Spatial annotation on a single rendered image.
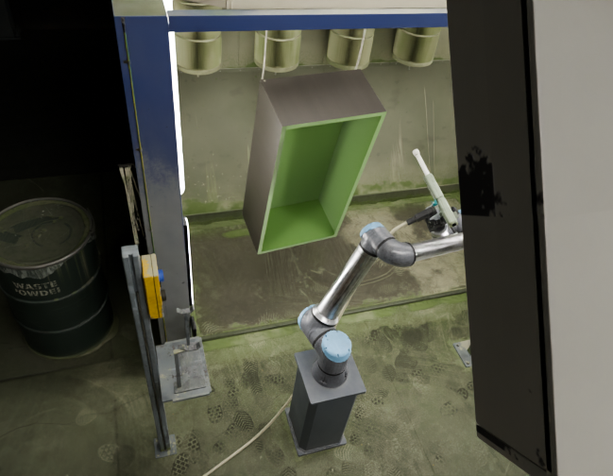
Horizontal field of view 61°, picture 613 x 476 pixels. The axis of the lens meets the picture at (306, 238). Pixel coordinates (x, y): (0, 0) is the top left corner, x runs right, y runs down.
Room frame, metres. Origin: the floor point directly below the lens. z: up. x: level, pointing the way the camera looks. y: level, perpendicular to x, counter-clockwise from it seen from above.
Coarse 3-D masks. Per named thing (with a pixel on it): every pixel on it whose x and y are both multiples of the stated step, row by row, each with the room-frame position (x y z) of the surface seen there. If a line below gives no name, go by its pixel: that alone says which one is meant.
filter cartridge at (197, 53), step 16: (176, 0) 3.30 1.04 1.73; (176, 32) 3.32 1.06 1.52; (192, 32) 3.27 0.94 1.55; (208, 32) 3.31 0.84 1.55; (176, 48) 3.32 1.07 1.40; (192, 48) 3.29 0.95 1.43; (208, 48) 3.32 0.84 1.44; (176, 64) 3.33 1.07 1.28; (192, 64) 3.28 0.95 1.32; (208, 64) 3.32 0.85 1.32
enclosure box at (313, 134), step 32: (288, 96) 2.44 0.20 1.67; (320, 96) 2.50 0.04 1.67; (352, 96) 2.56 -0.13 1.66; (256, 128) 2.54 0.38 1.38; (288, 128) 2.24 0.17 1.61; (320, 128) 2.81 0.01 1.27; (352, 128) 2.77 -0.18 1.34; (256, 160) 2.52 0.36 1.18; (288, 160) 2.77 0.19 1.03; (320, 160) 2.90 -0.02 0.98; (352, 160) 2.71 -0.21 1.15; (256, 192) 2.50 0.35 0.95; (288, 192) 2.87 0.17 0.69; (320, 192) 3.01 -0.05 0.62; (352, 192) 2.63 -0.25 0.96; (256, 224) 2.47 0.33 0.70; (288, 224) 2.74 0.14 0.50; (320, 224) 2.80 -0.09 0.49
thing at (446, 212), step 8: (416, 152) 2.28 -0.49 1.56; (424, 168) 2.18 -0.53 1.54; (432, 176) 2.11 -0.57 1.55; (432, 184) 2.07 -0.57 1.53; (432, 192) 2.03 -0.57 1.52; (440, 192) 2.02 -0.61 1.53; (440, 200) 1.97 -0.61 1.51; (432, 208) 1.96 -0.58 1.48; (440, 208) 1.94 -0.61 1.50; (448, 208) 1.93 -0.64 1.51; (416, 216) 1.93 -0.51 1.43; (424, 216) 1.93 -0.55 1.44; (440, 216) 1.93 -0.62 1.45; (448, 216) 1.89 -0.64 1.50; (456, 216) 1.89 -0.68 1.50; (408, 224) 1.91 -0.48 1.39; (448, 224) 1.85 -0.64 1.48; (456, 224) 1.87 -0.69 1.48
